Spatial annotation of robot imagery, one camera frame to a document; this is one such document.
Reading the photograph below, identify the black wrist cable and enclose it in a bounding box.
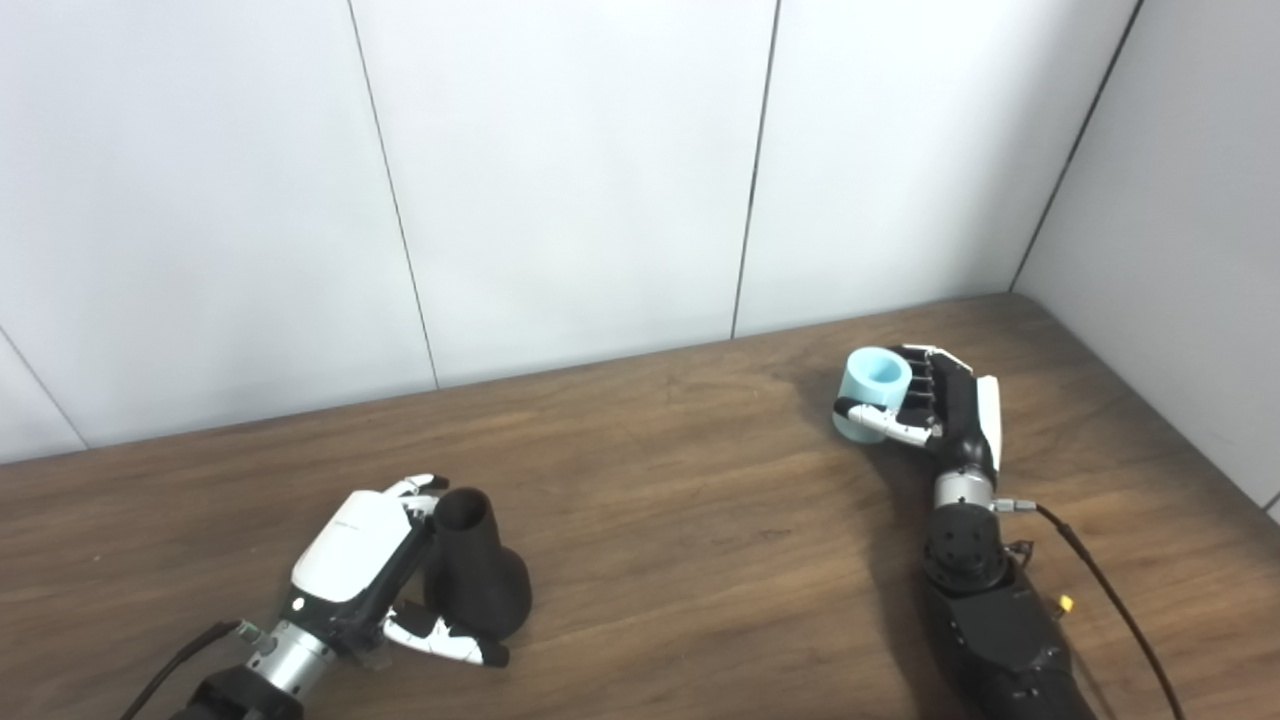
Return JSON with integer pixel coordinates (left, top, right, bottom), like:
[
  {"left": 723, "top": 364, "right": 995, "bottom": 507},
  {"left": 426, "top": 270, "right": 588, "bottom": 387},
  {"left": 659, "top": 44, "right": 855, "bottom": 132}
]
[
  {"left": 120, "top": 620, "right": 264, "bottom": 720},
  {"left": 992, "top": 498, "right": 1187, "bottom": 720}
]

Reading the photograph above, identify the light-blue cylindrical hose piece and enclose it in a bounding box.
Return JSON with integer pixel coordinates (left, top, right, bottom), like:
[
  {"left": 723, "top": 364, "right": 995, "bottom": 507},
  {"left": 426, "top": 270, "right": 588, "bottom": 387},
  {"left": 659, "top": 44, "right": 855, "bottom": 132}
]
[{"left": 833, "top": 346, "right": 913, "bottom": 444}]

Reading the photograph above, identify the black funnel-shaped nozzle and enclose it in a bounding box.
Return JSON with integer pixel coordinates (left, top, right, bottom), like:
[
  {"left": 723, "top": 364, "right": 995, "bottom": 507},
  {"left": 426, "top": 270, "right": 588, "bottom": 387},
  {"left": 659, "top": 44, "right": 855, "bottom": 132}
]
[{"left": 423, "top": 487, "right": 533, "bottom": 641}]

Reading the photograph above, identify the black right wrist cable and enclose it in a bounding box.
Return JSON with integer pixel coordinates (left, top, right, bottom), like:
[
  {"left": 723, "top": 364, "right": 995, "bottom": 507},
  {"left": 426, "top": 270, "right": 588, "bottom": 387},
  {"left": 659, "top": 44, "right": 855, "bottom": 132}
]
[{"left": 992, "top": 498, "right": 1187, "bottom": 720}]

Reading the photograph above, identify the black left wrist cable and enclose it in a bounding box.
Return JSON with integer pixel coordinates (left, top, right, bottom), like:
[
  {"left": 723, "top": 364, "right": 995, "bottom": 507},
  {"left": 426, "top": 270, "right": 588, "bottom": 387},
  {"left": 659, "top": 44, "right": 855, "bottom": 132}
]
[{"left": 120, "top": 620, "right": 264, "bottom": 720}]

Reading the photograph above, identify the white and black left hand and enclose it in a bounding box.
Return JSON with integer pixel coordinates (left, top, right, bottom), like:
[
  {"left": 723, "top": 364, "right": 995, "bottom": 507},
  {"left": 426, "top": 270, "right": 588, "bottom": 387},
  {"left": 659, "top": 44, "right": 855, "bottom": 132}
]
[{"left": 280, "top": 473, "right": 511, "bottom": 669}]

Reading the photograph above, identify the white and black right hand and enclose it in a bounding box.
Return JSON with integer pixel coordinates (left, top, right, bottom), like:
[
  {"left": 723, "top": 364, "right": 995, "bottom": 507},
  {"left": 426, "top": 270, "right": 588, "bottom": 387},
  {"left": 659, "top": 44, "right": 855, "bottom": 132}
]
[{"left": 835, "top": 345, "right": 1003, "bottom": 481}]

